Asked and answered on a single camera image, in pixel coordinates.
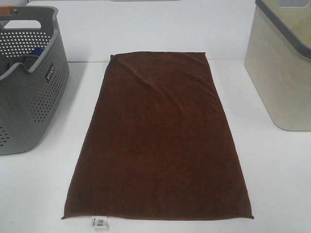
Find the beige plastic bin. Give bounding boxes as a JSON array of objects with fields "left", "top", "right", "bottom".
[{"left": 244, "top": 0, "right": 311, "bottom": 131}]

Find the brown leather basket handle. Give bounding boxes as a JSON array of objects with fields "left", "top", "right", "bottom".
[{"left": 0, "top": 5, "right": 17, "bottom": 16}]

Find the grey perforated plastic basket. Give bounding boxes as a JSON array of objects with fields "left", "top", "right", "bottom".
[{"left": 0, "top": 6, "right": 69, "bottom": 155}]

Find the brown towel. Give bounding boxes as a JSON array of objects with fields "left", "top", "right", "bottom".
[{"left": 63, "top": 51, "right": 253, "bottom": 221}]

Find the blue cloth in basket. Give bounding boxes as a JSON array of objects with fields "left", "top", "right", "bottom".
[{"left": 28, "top": 47, "right": 45, "bottom": 58}]

